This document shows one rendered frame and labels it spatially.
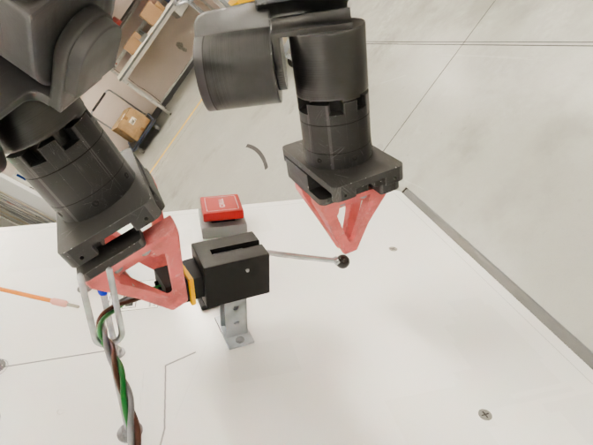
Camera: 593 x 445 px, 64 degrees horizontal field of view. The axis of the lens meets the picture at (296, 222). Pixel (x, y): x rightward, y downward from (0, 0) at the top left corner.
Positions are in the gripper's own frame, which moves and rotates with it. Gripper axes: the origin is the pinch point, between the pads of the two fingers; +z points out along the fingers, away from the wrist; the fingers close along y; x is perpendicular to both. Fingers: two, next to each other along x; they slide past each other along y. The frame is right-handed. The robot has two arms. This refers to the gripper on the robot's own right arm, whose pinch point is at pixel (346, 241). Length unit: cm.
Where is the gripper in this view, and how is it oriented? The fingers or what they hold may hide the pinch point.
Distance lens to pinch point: 45.3
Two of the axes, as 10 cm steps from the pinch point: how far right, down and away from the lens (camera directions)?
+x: 9.0, -3.3, 2.9
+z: 1.3, 8.3, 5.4
